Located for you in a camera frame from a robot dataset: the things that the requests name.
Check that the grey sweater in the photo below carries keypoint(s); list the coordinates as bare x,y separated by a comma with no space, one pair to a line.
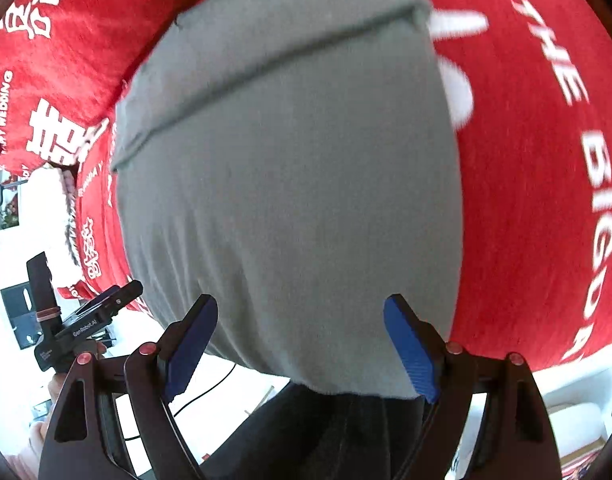
286,185

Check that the white fringed cloth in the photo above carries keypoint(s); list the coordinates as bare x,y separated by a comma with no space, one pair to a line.
71,215

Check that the black box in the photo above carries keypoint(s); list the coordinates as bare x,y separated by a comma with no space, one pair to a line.
18,315

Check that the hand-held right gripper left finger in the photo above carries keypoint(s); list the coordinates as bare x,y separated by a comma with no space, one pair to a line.
191,345

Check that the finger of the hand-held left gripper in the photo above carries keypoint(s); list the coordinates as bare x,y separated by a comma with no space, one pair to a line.
128,292
101,300

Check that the person's left forearm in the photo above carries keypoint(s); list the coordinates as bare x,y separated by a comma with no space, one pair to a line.
31,445

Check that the person's dark pants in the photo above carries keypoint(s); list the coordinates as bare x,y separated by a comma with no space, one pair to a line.
311,435

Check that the white box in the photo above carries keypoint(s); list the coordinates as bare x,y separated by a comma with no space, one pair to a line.
576,425

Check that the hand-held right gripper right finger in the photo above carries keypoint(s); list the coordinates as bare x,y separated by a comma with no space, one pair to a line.
411,350

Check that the person's left hand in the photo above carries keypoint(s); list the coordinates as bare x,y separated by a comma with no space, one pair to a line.
56,390

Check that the red printed blanket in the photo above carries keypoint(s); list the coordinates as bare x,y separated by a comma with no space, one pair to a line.
526,185

